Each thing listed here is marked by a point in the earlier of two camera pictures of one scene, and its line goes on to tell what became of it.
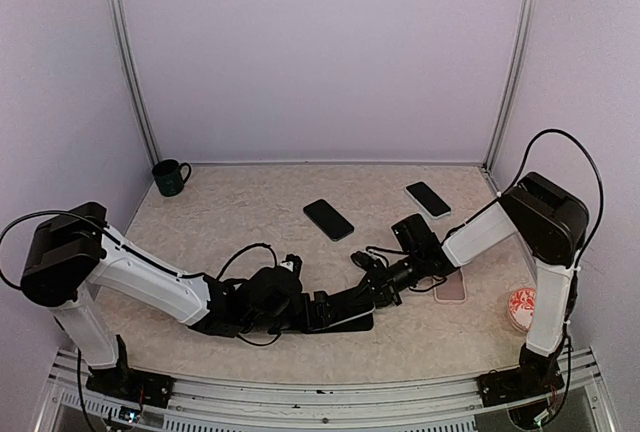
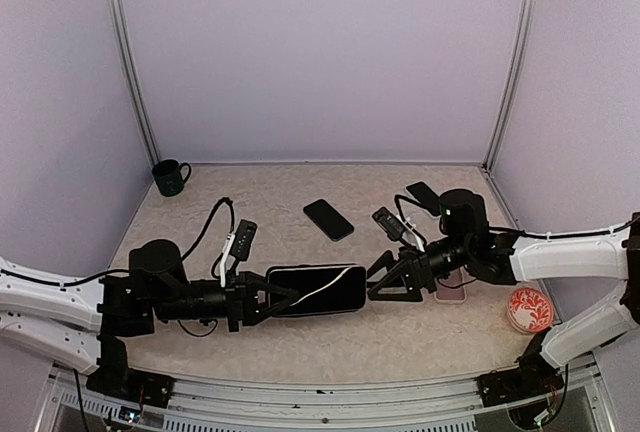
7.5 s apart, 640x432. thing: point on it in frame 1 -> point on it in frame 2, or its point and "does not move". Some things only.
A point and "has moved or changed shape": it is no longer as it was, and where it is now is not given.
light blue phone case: [430, 200] does not move
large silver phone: [344, 307] has moved or changed shape
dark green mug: [167, 174] does not move
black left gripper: [305, 319] -> [241, 299]
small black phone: [328, 219] does not move
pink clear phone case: [453, 290] does not move
